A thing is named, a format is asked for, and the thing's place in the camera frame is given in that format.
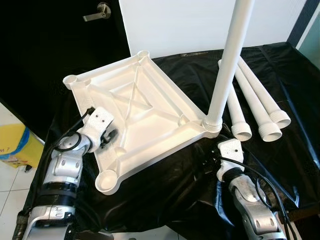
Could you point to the white plastic table top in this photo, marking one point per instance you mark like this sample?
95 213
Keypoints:
140 115

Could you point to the white plastic table leg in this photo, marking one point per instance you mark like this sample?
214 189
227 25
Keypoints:
227 65
257 107
265 92
236 110

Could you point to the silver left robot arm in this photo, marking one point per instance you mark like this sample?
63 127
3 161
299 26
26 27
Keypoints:
65 170

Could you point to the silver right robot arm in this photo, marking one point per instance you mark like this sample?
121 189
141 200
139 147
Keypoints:
252 210

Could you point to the black shiny tablecloth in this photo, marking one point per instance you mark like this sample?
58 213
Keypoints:
280 165

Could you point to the yellow bag with blue band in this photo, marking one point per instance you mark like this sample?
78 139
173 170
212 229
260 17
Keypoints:
20 150

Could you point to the black door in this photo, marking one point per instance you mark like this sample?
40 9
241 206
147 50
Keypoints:
40 50

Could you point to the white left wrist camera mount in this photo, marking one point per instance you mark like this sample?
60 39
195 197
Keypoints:
100 122

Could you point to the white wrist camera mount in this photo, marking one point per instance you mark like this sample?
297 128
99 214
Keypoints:
231 150
100 122

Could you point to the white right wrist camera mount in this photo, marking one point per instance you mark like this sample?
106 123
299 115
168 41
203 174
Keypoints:
231 150

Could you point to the dark grey door frame post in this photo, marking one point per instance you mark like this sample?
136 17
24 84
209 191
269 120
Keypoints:
302 22

